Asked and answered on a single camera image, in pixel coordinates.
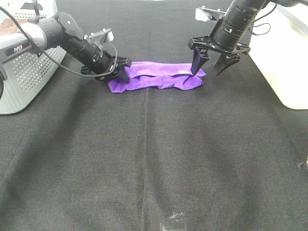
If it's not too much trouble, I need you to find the white storage bin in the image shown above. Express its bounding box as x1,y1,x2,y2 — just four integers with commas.
249,3,308,110

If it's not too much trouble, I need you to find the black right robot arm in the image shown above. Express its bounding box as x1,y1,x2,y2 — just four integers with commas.
188,0,270,76

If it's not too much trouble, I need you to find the black table cover cloth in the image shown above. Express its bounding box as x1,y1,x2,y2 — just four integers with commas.
0,0,308,231

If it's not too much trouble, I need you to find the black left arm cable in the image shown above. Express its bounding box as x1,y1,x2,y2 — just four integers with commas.
0,0,118,77

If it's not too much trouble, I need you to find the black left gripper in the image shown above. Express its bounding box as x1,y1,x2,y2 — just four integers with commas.
81,56,131,83

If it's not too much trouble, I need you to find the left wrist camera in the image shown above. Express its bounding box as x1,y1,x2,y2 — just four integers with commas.
84,28,114,44

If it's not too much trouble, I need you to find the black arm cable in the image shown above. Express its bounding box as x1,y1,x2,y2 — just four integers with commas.
249,2,279,36
0,0,118,77

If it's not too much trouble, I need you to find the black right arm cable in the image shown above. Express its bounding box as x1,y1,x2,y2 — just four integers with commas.
249,2,279,36

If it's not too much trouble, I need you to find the grey perforated laundry basket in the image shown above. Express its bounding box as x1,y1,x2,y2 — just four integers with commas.
0,0,66,115

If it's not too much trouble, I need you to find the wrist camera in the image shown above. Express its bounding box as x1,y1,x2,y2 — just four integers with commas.
195,7,226,22
84,28,114,44

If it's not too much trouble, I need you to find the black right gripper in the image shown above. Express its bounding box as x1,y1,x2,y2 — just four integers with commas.
188,36,250,76

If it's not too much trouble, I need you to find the brown cloth in basket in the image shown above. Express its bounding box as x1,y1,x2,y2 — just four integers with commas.
0,18,18,36

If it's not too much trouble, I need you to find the purple microfiber towel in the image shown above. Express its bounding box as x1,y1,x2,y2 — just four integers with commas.
108,61,206,93

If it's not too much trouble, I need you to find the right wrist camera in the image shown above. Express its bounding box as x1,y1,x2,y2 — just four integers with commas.
195,7,226,22

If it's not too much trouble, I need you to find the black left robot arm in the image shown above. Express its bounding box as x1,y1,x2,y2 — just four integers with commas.
0,8,131,83

